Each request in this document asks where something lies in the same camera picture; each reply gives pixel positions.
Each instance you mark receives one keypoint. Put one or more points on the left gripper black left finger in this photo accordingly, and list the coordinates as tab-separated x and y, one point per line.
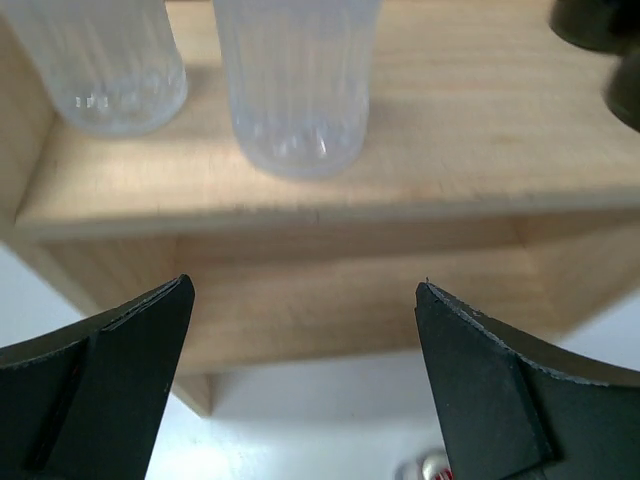
86	401

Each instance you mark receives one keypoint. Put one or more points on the silver slim beverage can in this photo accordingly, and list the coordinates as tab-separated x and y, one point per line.
430	465

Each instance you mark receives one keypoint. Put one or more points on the Coca-Cola bottle red label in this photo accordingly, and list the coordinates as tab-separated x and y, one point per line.
622	95

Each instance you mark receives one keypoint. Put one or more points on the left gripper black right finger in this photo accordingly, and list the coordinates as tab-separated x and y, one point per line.
512	406

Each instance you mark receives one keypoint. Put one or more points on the small water bottle blue cap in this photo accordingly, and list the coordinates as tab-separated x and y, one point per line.
298	76

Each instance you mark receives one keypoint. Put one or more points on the wooden two-tier shelf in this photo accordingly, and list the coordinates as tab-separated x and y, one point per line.
491	167

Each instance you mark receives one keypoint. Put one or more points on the water bottle blue label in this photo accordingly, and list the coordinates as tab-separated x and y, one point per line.
109	67

